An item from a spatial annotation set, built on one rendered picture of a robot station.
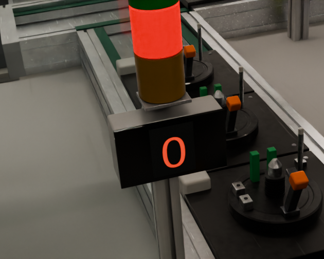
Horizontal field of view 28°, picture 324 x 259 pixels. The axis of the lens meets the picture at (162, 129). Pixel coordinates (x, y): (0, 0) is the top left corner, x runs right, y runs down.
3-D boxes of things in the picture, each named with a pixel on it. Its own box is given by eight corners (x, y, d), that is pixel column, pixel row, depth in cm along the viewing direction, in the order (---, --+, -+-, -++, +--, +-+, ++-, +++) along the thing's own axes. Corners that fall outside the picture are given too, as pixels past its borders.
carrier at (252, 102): (309, 158, 111) (311, 93, 105) (176, 188, 107) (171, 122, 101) (255, 99, 132) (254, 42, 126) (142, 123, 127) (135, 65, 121)
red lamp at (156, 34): (189, 53, 64) (185, 6, 62) (140, 62, 63) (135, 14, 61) (175, 36, 68) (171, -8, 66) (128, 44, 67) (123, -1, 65)
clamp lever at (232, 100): (236, 132, 112) (241, 103, 106) (226, 134, 112) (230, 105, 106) (229, 116, 114) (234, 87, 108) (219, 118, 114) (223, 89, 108)
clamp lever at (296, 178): (299, 211, 91) (309, 181, 85) (286, 215, 91) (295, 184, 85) (289, 191, 93) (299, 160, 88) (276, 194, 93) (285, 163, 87)
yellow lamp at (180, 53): (192, 98, 66) (189, 54, 64) (144, 107, 65) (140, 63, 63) (178, 79, 71) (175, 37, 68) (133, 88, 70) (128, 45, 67)
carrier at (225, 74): (254, 99, 132) (254, 42, 126) (141, 122, 128) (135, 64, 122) (215, 56, 153) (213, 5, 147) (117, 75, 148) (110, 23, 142)
